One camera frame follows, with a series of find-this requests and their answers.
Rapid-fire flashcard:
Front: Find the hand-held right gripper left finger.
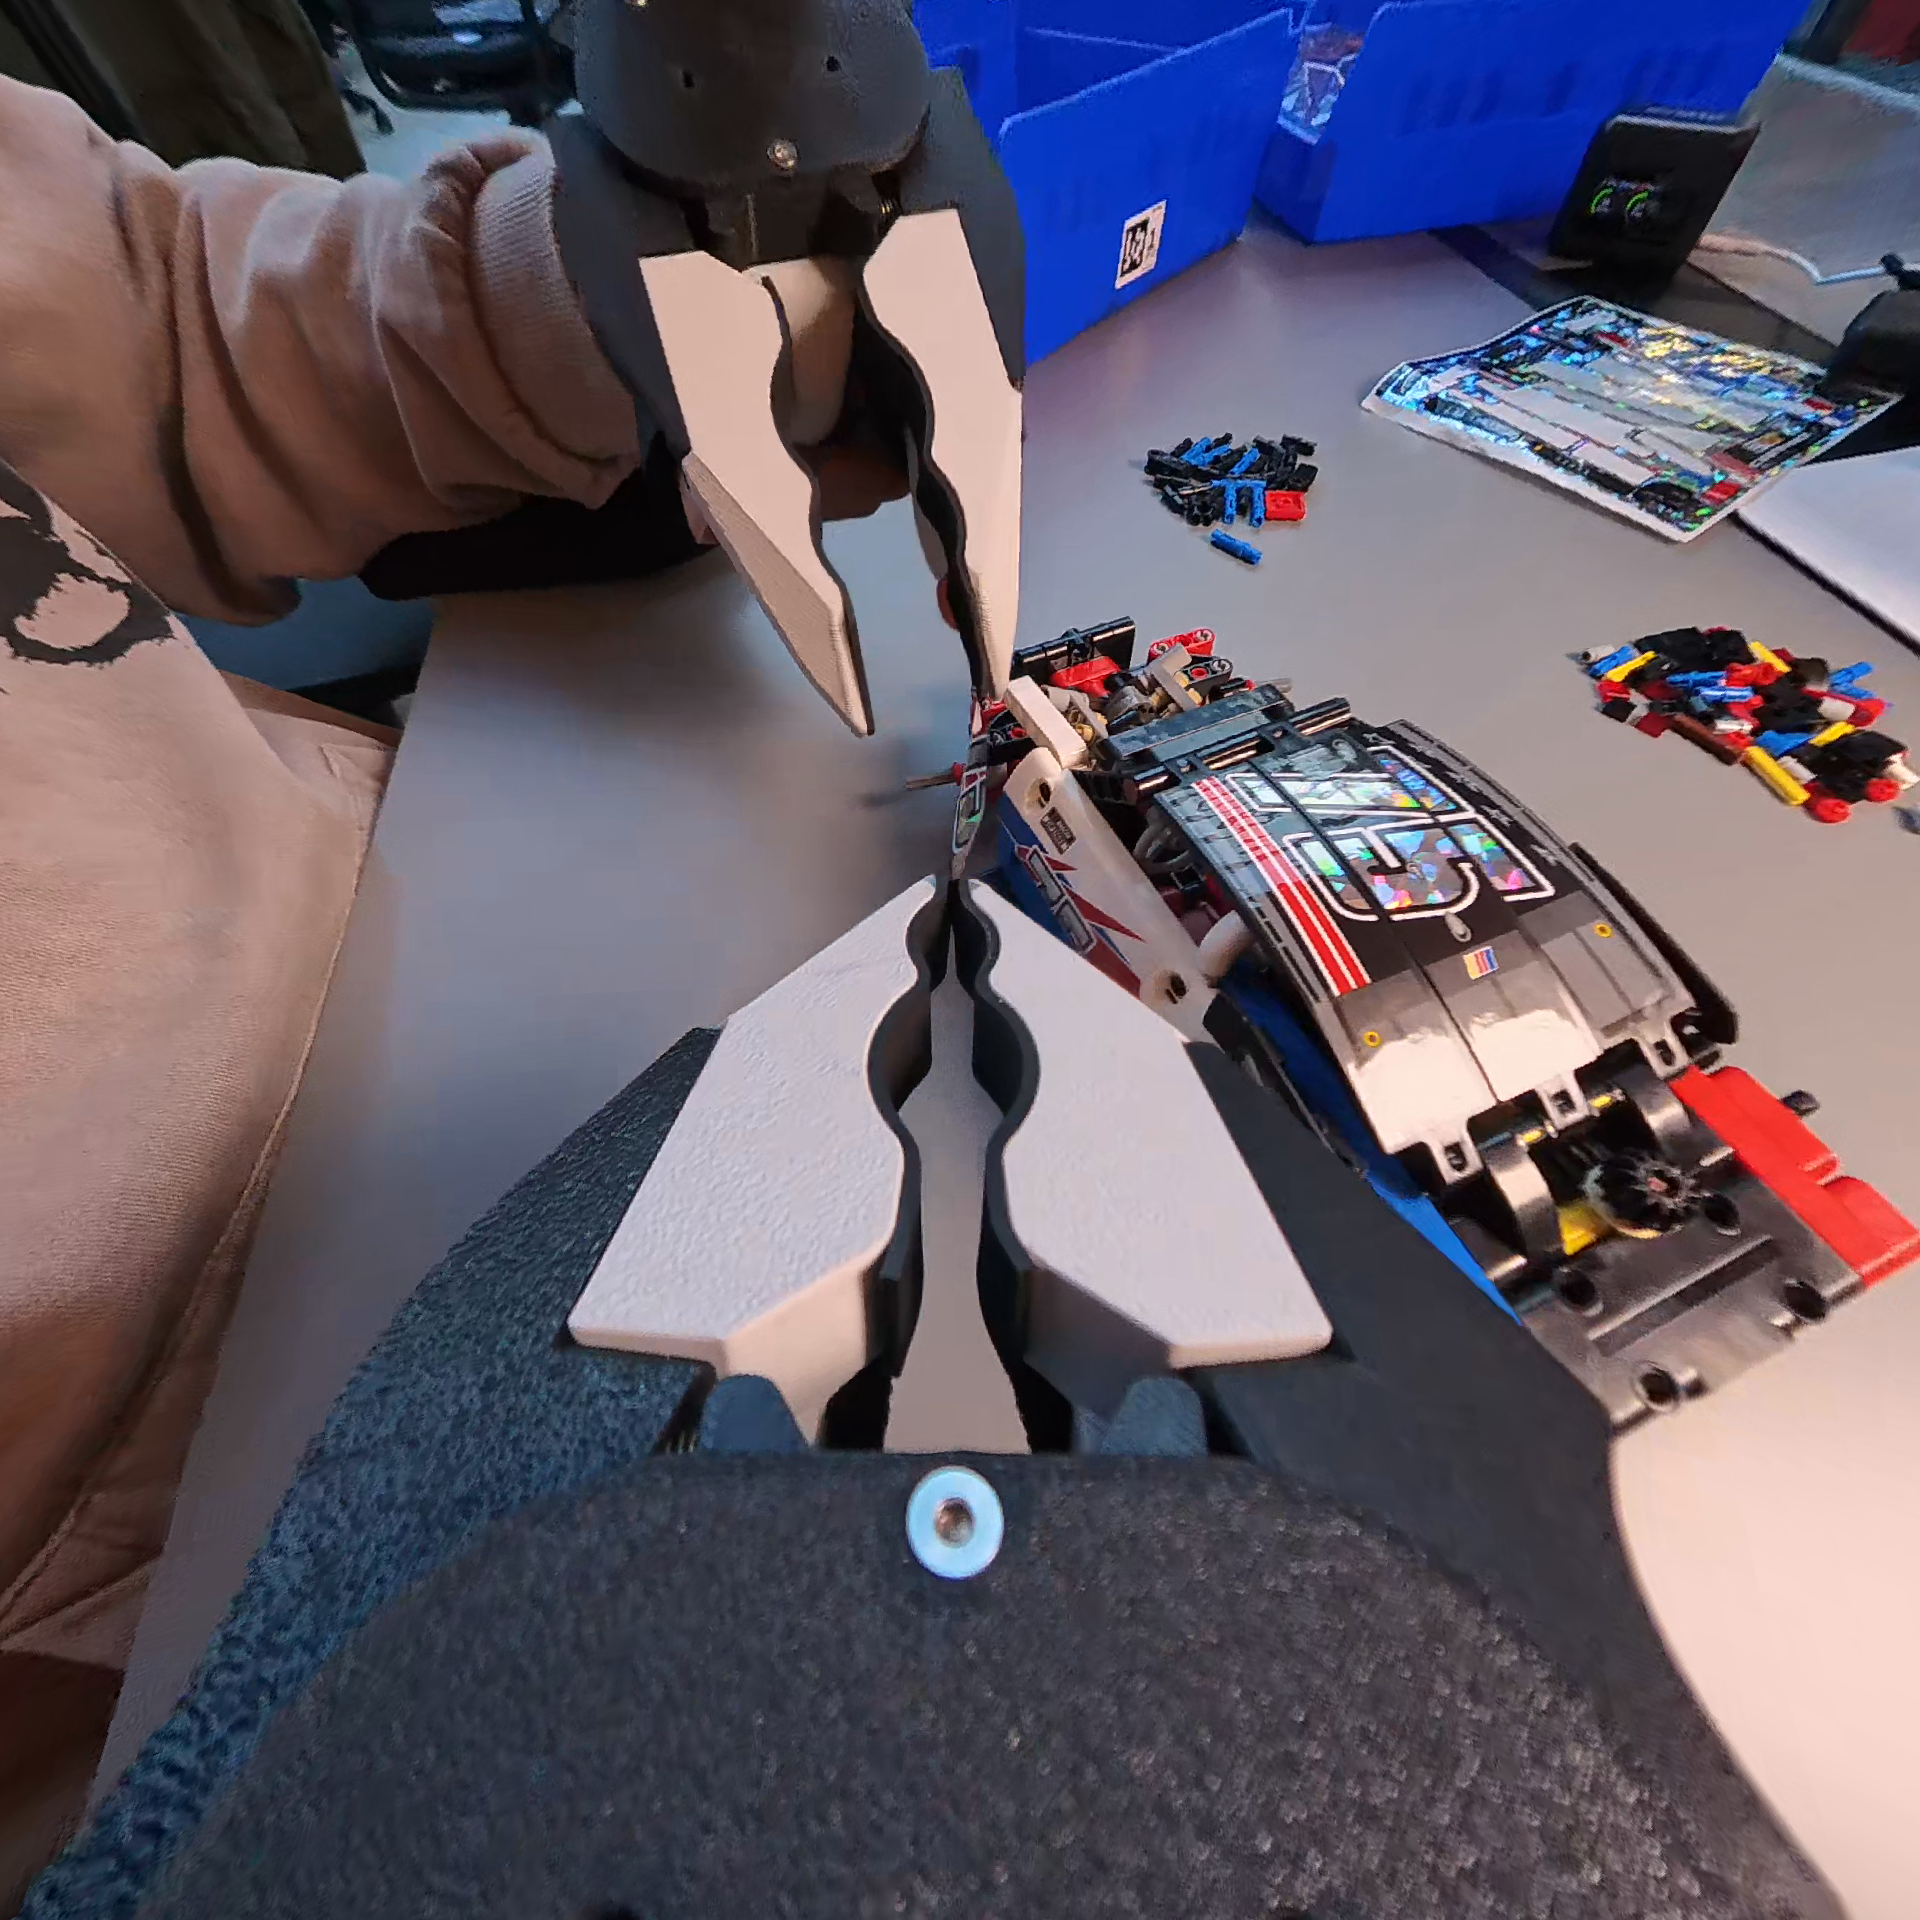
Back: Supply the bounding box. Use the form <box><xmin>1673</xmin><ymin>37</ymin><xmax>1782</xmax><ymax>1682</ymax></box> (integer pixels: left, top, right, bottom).
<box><xmin>566</xmin><ymin>875</ymin><xmax>956</xmax><ymax>1451</ymax></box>

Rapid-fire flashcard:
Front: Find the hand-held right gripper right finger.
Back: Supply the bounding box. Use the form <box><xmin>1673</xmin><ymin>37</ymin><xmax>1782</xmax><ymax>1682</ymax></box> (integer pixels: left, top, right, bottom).
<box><xmin>959</xmin><ymin>880</ymin><xmax>1334</xmax><ymax>1451</ymax></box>

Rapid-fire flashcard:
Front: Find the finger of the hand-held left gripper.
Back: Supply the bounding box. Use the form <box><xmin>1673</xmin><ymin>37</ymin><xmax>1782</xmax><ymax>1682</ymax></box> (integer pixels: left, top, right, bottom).
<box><xmin>853</xmin><ymin>209</ymin><xmax>1029</xmax><ymax>704</ymax></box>
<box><xmin>638</xmin><ymin>248</ymin><xmax>880</xmax><ymax>742</ymax></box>

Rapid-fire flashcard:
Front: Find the lego race car model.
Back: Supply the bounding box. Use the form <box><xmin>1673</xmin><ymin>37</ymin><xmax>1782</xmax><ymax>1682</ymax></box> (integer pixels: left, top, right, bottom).
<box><xmin>901</xmin><ymin>617</ymin><xmax>1920</xmax><ymax>1427</ymax></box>

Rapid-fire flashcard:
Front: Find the holographic sticker sheet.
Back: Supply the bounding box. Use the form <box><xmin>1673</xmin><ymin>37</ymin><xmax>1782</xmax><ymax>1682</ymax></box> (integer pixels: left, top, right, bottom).
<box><xmin>1361</xmin><ymin>295</ymin><xmax>1899</xmax><ymax>543</ymax></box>

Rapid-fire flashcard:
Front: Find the black chair armrest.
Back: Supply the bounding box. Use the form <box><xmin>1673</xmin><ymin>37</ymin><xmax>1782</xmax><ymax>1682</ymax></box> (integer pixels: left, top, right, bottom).
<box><xmin>359</xmin><ymin>442</ymin><xmax>713</xmax><ymax>602</ymax></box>

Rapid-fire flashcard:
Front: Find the pile of black blue pins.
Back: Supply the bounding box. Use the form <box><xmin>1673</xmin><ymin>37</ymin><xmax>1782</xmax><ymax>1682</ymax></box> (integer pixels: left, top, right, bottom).
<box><xmin>1142</xmin><ymin>433</ymin><xmax>1321</xmax><ymax>569</ymax></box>

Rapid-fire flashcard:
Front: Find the black charger with green display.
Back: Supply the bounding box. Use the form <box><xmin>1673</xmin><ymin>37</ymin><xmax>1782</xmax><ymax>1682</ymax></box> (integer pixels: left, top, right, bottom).
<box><xmin>1549</xmin><ymin>109</ymin><xmax>1759</xmax><ymax>274</ymax></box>

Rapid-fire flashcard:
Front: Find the pile of mixed colour bricks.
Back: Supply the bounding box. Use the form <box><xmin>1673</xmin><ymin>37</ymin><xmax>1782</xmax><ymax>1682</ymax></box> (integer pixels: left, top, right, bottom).
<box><xmin>1575</xmin><ymin>626</ymin><xmax>1920</xmax><ymax>827</ymax></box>

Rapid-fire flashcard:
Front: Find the white book stand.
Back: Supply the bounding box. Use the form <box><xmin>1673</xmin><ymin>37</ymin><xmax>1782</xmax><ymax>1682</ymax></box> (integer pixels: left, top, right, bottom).
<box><xmin>1733</xmin><ymin>450</ymin><xmax>1920</xmax><ymax>647</ymax></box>

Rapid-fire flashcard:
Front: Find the black power adapter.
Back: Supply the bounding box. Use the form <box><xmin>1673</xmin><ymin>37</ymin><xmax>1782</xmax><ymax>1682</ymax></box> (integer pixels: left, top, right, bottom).
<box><xmin>1821</xmin><ymin>257</ymin><xmax>1920</xmax><ymax>461</ymax></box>

